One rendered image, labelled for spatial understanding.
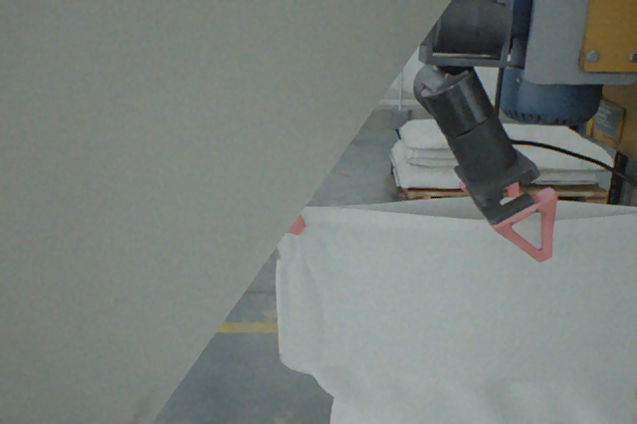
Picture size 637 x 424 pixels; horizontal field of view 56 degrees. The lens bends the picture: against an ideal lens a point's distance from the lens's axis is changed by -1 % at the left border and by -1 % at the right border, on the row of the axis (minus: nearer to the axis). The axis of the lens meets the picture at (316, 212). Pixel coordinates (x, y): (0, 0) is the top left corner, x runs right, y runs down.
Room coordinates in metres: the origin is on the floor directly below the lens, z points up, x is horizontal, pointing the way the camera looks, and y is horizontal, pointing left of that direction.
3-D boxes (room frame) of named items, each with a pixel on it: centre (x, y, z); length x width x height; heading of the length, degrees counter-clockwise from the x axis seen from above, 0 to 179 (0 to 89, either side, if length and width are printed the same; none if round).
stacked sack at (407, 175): (3.52, -0.81, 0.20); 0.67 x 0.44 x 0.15; 90
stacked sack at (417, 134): (3.52, -0.83, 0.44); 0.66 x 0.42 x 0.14; 86
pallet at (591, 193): (3.72, -1.13, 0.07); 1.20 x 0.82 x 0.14; 90
